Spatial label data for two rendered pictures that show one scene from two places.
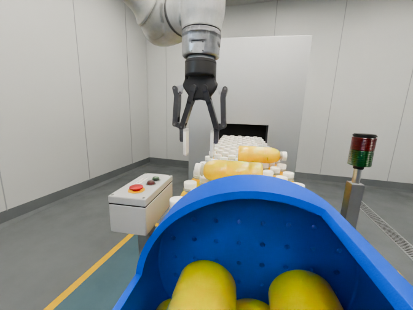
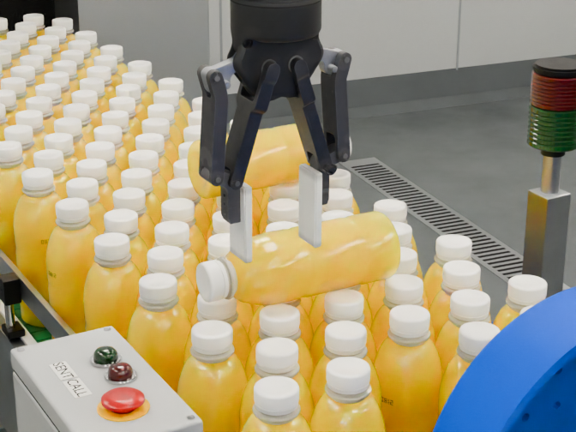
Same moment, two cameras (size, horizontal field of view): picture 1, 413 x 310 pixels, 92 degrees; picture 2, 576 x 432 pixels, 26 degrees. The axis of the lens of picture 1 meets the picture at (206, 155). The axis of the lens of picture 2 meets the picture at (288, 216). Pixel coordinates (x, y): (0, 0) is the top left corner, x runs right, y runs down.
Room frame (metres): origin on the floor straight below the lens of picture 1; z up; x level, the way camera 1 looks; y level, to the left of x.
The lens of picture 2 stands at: (-0.29, 0.64, 1.63)
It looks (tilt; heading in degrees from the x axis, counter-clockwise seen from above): 22 degrees down; 322
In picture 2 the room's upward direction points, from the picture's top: straight up
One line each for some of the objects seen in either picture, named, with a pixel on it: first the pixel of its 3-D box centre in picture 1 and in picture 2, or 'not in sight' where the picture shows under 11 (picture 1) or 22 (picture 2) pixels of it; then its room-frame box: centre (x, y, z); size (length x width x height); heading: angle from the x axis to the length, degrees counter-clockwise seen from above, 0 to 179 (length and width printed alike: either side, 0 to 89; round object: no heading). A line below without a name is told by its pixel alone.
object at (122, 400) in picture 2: (136, 187); (123, 401); (0.50, 0.19, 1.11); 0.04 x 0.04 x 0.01
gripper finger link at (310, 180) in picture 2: (212, 143); (309, 205); (0.50, -0.01, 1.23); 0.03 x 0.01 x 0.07; 171
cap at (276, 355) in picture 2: not in sight; (277, 355); (0.50, 0.02, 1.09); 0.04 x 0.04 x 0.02
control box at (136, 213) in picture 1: (145, 198); (104, 430); (0.55, 0.18, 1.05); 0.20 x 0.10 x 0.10; 171
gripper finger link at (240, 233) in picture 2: (185, 142); (240, 219); (0.51, 0.05, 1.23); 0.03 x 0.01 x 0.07; 171
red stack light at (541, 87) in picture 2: (362, 143); (558, 87); (0.62, -0.49, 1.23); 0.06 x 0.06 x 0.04
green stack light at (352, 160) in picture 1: (360, 157); (555, 124); (0.62, -0.49, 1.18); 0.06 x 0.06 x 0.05
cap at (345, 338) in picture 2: not in sight; (345, 338); (0.49, -0.05, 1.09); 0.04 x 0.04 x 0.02
